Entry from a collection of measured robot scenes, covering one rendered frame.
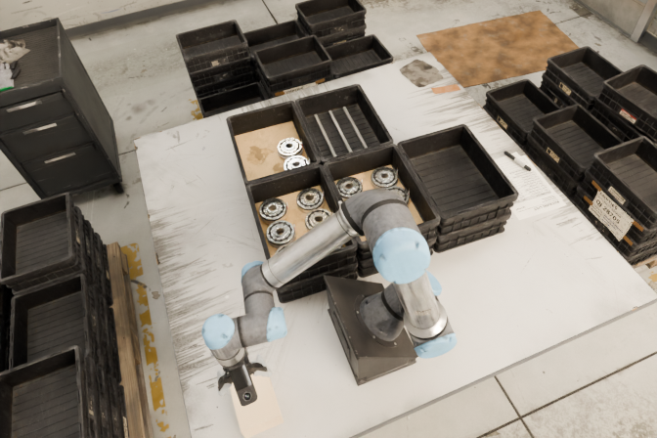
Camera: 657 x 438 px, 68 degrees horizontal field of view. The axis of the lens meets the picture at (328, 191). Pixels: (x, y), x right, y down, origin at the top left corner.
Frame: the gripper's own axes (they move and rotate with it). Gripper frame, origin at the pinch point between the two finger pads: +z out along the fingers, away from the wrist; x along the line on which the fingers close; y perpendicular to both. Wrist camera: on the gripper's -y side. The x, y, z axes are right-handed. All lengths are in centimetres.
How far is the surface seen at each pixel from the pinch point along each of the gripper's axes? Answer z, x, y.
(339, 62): 48, -107, 196
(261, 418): 9.9, -0.6, -6.6
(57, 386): 38, 69, 43
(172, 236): 17, 13, 76
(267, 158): 4, -32, 88
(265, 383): 9.8, -4.6, 2.6
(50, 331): 49, 76, 74
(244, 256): 17, -11, 54
